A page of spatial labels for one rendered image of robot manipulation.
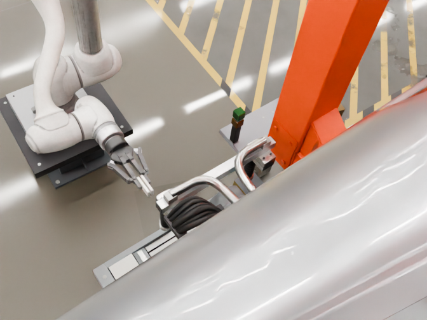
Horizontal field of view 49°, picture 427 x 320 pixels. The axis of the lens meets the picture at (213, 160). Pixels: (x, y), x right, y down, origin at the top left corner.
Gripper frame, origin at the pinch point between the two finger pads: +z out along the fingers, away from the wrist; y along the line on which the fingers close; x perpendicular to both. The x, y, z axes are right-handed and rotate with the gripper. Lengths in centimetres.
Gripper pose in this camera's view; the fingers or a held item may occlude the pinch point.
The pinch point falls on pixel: (145, 185)
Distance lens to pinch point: 151.3
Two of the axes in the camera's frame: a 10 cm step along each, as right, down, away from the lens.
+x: 0.8, -5.5, -8.3
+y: -8.1, 4.6, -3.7
